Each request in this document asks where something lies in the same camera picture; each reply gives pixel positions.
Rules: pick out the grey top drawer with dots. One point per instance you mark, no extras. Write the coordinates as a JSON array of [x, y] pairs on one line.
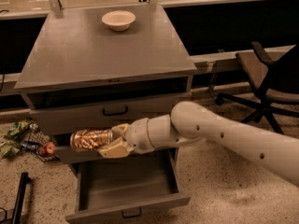
[[68, 119]]

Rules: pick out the green chip bag upper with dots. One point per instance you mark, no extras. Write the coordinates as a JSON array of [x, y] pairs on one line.
[[18, 129]]

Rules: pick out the grey drawer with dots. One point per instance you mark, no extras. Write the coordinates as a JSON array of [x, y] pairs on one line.
[[68, 119], [127, 188], [69, 155]]

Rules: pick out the blue snack packet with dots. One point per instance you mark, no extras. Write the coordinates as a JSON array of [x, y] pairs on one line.
[[30, 145]]

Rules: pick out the green chip bag lower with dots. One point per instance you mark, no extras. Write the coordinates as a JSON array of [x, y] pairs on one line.
[[9, 149]]

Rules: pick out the green chip bag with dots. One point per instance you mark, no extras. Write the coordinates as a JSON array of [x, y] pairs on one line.
[[18, 129], [9, 149]]

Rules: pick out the grey bottom drawer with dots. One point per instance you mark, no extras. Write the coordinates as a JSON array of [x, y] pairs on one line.
[[127, 188]]

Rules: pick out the grey drawer cabinet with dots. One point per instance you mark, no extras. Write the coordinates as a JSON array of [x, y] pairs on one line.
[[78, 60]]

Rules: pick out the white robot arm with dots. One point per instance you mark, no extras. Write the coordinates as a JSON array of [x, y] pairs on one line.
[[188, 123]]

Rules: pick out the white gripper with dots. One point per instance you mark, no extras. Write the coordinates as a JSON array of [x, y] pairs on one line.
[[137, 135]]

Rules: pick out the black stand frame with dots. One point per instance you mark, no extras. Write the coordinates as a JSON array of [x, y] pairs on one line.
[[13, 216]]

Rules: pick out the orange soda can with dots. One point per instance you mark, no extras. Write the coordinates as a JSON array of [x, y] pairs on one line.
[[91, 139]]

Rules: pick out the black office chair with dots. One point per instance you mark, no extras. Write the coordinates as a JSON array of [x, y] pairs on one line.
[[273, 78]]

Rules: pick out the white bowl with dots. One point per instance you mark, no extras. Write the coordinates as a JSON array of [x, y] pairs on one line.
[[119, 20]]

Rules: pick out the grey middle drawer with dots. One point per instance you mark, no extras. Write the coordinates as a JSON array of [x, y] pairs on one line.
[[69, 155]]

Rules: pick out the red apple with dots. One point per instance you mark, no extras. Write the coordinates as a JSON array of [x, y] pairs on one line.
[[47, 149]]

